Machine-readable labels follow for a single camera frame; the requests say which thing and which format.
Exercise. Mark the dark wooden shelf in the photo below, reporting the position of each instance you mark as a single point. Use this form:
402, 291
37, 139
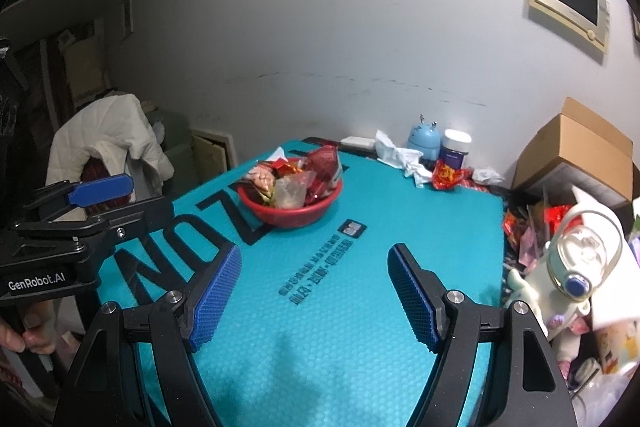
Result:
80, 67

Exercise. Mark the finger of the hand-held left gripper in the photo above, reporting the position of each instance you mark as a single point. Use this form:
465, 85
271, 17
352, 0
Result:
100, 189
135, 219

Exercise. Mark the clear plastic bag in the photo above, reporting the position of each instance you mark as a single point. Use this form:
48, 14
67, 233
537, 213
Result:
290, 192
605, 392

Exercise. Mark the blue deer humidifier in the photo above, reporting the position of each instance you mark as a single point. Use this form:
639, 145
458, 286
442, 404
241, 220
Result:
422, 142

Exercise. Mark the person's left hand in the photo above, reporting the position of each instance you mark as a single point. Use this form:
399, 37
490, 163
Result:
35, 337

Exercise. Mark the large red snack packet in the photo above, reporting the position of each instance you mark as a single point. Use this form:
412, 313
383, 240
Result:
322, 164

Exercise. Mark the white snack packet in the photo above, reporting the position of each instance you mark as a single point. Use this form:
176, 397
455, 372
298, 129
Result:
279, 154

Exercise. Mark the white flat device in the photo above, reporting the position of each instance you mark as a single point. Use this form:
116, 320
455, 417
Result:
357, 142

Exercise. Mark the dark jar with white lid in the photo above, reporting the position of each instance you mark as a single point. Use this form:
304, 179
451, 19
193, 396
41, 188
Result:
455, 152

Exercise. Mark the colourful printed box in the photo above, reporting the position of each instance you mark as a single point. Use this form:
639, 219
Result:
617, 347

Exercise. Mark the white toy water bottle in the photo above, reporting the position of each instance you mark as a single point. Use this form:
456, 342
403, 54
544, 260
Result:
565, 257

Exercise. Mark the green pink cereal packet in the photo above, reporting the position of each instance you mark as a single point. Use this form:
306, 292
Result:
262, 179

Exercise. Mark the clear bag of red packets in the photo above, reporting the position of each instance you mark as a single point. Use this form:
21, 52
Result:
560, 217

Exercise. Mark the red white-print snack packet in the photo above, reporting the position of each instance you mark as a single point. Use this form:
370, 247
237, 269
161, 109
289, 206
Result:
317, 192

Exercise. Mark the wall picture frame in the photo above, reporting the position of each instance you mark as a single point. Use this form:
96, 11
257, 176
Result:
636, 27

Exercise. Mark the wooden wall hatch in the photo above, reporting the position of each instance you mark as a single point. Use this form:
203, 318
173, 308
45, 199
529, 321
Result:
210, 152

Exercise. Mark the crinkled red yellow snack packet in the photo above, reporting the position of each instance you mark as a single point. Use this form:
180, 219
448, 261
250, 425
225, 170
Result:
447, 177

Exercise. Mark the white crumpled wrapper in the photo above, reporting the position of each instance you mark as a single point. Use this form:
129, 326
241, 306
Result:
487, 176

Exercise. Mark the white padded jacket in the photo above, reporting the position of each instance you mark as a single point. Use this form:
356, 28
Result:
115, 127

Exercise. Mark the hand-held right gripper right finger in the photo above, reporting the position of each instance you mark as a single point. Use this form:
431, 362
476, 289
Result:
412, 297

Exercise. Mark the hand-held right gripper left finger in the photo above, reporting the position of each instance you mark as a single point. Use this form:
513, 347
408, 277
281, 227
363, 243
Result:
215, 297

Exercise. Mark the red mesh basket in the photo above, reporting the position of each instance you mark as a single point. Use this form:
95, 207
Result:
295, 214

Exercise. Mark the wall switch plate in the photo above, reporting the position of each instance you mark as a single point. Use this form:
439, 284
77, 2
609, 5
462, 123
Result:
128, 14

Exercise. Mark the cardboard box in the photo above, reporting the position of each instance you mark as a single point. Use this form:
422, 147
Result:
570, 147

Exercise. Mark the white crumpled tissue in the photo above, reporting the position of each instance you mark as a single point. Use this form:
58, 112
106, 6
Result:
400, 154

